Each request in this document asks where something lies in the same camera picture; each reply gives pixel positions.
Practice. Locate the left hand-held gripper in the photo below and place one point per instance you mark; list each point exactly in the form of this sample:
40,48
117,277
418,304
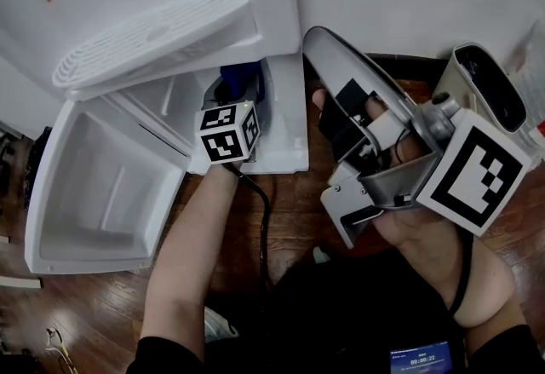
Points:
223,134

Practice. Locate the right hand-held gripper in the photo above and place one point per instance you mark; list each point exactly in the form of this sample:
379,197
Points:
472,176

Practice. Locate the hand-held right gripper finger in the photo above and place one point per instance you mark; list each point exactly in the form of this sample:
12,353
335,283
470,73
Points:
332,55

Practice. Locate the blue cloth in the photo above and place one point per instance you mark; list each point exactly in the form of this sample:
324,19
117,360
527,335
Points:
236,78

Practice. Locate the white panel piece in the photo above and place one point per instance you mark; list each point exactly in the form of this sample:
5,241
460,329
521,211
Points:
106,193

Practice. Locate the person's right forearm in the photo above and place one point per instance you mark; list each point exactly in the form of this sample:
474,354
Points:
481,300

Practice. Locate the person's left forearm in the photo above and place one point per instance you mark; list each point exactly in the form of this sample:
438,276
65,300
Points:
187,257

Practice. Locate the clear water bottle red label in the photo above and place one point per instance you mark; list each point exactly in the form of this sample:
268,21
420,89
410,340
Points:
532,65

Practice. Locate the person's right hand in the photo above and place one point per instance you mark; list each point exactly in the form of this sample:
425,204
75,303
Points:
426,240

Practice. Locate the beige small bin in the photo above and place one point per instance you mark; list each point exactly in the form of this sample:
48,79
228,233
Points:
447,78

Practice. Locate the grey shoe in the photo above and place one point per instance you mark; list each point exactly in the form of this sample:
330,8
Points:
217,325
321,255

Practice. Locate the white bin with black bag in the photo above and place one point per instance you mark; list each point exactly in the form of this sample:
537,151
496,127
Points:
38,159

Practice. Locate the person's black clothing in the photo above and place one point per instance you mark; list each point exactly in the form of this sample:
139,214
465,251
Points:
349,312

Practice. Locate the black device with screen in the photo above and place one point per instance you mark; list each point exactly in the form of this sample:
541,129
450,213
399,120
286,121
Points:
421,359

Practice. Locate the white metal desk frame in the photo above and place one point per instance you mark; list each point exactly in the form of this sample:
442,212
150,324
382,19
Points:
19,282

